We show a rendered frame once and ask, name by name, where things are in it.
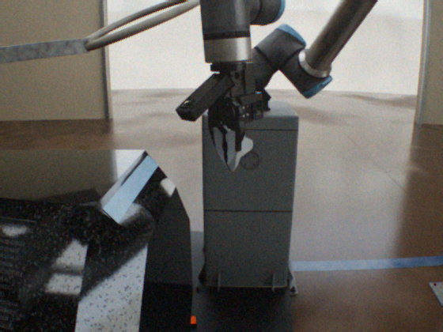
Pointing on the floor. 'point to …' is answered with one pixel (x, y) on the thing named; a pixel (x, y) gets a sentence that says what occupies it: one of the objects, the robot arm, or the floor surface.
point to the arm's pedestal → (251, 205)
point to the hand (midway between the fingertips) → (228, 166)
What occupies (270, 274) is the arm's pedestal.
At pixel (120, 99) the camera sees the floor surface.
